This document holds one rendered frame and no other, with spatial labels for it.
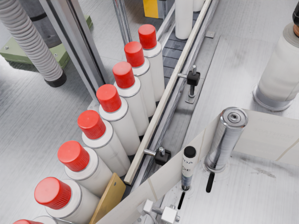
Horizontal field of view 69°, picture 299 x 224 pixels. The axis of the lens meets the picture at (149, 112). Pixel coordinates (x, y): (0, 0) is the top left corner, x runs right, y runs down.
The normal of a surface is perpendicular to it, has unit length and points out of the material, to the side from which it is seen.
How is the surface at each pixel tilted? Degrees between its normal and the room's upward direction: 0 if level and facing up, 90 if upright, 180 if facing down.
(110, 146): 90
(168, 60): 0
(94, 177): 90
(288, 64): 91
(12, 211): 0
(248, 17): 0
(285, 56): 87
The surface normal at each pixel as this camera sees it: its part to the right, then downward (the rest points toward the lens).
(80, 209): 0.83, 0.41
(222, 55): -0.11, -0.54
